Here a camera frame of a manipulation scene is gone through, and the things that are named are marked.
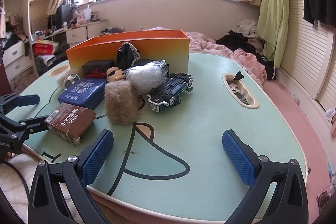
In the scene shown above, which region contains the hanging green garment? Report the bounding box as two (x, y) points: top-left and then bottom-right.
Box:
(257, 0), (290, 68)

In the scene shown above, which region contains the red cardboard box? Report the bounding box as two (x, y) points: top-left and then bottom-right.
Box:
(34, 40), (59, 56)

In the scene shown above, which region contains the blue tin box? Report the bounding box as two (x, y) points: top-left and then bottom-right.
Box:
(58, 78), (108, 110)

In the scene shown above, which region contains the white drawer cabinet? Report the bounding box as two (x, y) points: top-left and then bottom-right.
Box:
(0, 40), (35, 81)

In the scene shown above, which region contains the white fur pompom keychain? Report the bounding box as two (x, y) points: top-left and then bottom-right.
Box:
(56, 72), (80, 90)

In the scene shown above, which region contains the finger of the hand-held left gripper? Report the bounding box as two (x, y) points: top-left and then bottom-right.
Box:
(14, 114), (51, 135)
(0, 93), (40, 116)

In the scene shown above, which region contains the white louvred wardrobe door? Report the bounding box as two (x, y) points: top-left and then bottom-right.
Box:
(276, 0), (336, 111)

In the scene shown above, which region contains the green toy car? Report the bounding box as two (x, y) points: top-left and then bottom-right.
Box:
(147, 72), (194, 112)

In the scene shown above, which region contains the brown drink carton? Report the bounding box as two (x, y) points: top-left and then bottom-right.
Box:
(44, 103), (97, 146)

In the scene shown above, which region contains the white nightstand drawer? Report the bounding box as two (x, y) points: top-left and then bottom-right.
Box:
(66, 26), (88, 44)

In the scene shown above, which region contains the black lace hat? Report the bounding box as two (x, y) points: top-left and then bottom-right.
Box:
(116, 42), (141, 69)

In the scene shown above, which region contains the black clothes pile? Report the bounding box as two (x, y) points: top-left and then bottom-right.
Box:
(217, 30), (250, 52)

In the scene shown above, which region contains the patterned clothes heap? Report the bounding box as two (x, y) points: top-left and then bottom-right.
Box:
(98, 27), (125, 36)

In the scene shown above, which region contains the beige furry ball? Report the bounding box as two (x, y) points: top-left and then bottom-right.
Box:
(104, 81), (139, 125)

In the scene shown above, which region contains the white clothes pile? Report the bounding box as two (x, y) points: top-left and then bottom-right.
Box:
(236, 19), (259, 35)

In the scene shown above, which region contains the pink floral quilt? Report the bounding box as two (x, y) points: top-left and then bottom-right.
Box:
(147, 27), (237, 62)

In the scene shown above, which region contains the bubble wrap bag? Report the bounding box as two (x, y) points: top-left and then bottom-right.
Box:
(123, 60), (170, 94)

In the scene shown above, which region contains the mint green cartoon desktop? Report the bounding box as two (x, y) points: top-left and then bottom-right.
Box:
(20, 52), (308, 222)

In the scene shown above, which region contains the doll head figure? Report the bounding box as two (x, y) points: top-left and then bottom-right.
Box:
(106, 67), (128, 81)

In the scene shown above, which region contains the pink bed sheet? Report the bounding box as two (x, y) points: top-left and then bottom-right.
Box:
(262, 80), (336, 188)

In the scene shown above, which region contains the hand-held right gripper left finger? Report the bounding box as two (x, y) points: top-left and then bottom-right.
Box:
(28, 130), (114, 224)

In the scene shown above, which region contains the dark zip pouch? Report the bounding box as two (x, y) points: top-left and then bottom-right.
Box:
(82, 60), (115, 79)

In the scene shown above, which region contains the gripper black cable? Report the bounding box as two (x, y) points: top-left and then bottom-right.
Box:
(0, 160), (30, 197)

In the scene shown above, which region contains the orange cardboard box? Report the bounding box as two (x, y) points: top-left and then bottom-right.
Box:
(66, 30), (190, 75)

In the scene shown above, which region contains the pink garment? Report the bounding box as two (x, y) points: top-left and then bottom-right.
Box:
(234, 48), (266, 88)

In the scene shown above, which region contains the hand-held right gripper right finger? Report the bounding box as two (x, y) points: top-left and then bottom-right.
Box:
(222, 130), (309, 224)

